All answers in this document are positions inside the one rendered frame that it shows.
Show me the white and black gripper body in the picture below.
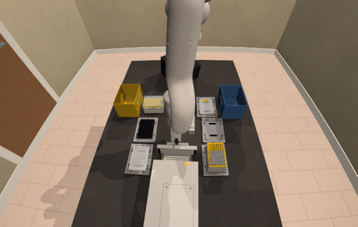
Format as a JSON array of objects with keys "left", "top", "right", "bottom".
[{"left": 170, "top": 127, "right": 182, "bottom": 142}]

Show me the blue open-top bin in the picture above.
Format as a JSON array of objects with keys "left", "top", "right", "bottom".
[{"left": 218, "top": 85, "right": 248, "bottom": 119}]

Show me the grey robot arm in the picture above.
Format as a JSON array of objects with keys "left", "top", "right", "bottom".
[{"left": 163, "top": 0, "right": 211, "bottom": 134}]

